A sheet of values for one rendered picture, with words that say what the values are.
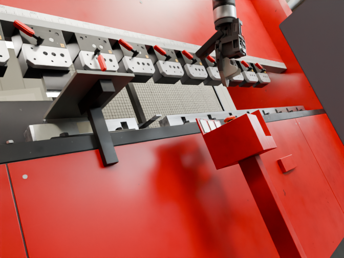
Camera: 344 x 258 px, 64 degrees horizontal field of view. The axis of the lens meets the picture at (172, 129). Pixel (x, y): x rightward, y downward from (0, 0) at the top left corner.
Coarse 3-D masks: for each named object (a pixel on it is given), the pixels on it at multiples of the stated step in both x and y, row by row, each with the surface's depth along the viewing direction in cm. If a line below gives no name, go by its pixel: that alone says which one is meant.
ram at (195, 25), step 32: (0, 0) 91; (32, 0) 100; (64, 0) 110; (96, 0) 122; (128, 0) 138; (160, 0) 158; (192, 0) 186; (64, 32) 104; (96, 32) 114; (160, 32) 144; (192, 32) 167; (256, 32) 241
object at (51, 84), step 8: (40, 72) 94; (48, 72) 95; (56, 72) 97; (64, 72) 99; (48, 80) 93; (56, 80) 95; (64, 80) 97; (48, 88) 92; (56, 88) 94; (48, 96) 92; (56, 96) 94
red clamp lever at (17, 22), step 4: (16, 20) 87; (16, 24) 87; (20, 24) 87; (24, 24) 88; (20, 28) 88; (24, 28) 88; (28, 28) 89; (24, 32) 89; (28, 32) 89; (32, 32) 89; (32, 36) 90; (36, 36) 90; (40, 36) 90; (40, 40) 90; (40, 44) 92
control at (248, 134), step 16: (256, 112) 100; (224, 128) 86; (240, 128) 83; (256, 128) 84; (208, 144) 88; (224, 144) 86; (240, 144) 83; (256, 144) 80; (272, 144) 92; (224, 160) 85; (240, 160) 85
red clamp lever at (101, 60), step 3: (96, 48) 104; (99, 48) 104; (96, 51) 105; (99, 51) 105; (96, 54) 106; (99, 54) 104; (99, 57) 103; (102, 57) 104; (99, 60) 104; (102, 60) 103; (99, 63) 104; (102, 63) 103; (102, 66) 103; (105, 66) 103; (102, 69) 103; (105, 69) 103
